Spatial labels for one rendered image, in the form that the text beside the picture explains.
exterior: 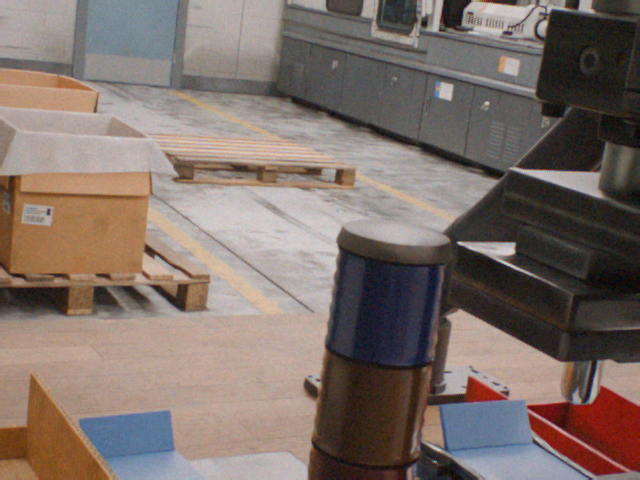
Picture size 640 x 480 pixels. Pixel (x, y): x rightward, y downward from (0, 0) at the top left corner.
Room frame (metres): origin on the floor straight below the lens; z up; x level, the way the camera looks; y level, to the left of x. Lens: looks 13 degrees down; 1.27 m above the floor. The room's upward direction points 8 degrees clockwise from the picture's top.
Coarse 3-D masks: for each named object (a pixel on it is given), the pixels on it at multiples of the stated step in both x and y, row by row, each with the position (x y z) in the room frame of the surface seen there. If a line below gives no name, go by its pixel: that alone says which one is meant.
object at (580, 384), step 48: (624, 144) 0.61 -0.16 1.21; (528, 192) 0.64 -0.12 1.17; (576, 192) 0.61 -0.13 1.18; (624, 192) 0.62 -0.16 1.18; (528, 240) 0.62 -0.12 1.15; (576, 240) 0.61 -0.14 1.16; (624, 240) 0.58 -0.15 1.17; (480, 288) 0.61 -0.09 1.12; (528, 288) 0.58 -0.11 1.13; (576, 288) 0.56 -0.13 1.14; (624, 288) 0.58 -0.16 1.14; (528, 336) 0.57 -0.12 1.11; (576, 336) 0.55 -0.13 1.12; (624, 336) 0.57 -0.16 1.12; (576, 384) 0.57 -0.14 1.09
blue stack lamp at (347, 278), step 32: (352, 256) 0.36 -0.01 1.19; (352, 288) 0.36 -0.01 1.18; (384, 288) 0.36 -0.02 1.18; (416, 288) 0.36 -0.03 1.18; (352, 320) 0.36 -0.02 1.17; (384, 320) 0.36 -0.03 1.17; (416, 320) 0.36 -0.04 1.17; (352, 352) 0.36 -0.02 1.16; (384, 352) 0.36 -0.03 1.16; (416, 352) 0.36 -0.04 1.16
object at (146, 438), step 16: (112, 416) 0.79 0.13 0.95; (128, 416) 0.79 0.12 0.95; (144, 416) 0.80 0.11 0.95; (160, 416) 0.80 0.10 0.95; (96, 432) 0.77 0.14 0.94; (112, 432) 0.78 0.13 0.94; (128, 432) 0.79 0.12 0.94; (144, 432) 0.79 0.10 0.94; (160, 432) 0.80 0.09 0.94; (96, 448) 0.77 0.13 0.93; (112, 448) 0.78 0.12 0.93; (128, 448) 0.78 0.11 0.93; (144, 448) 0.79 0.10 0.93; (160, 448) 0.79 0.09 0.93; (112, 464) 0.76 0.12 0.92; (128, 464) 0.76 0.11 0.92; (144, 464) 0.77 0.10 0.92; (160, 464) 0.77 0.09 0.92; (176, 464) 0.77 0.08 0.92
